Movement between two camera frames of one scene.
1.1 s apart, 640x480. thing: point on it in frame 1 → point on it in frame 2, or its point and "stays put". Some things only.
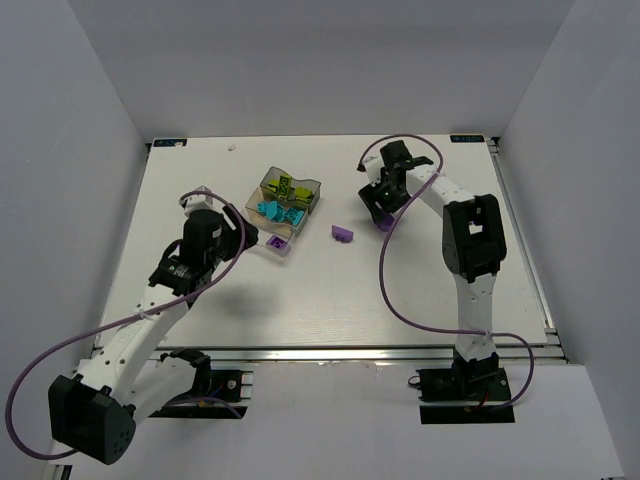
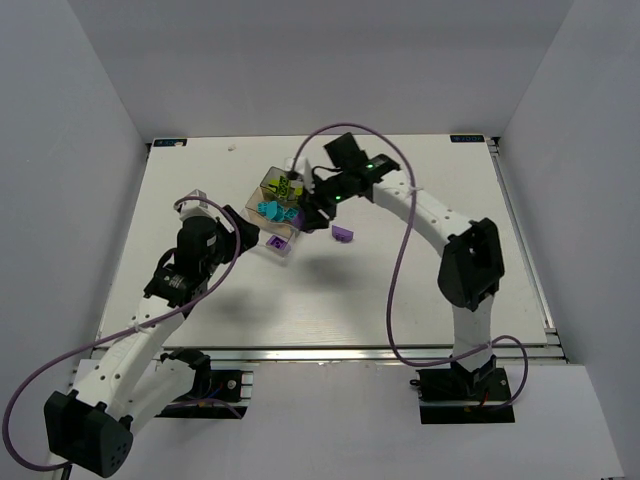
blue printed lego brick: x=275 y=211 stays put
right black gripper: x=377 y=201 → x=316 y=201
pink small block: x=277 y=241 stays put
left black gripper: x=236 y=225 stays put
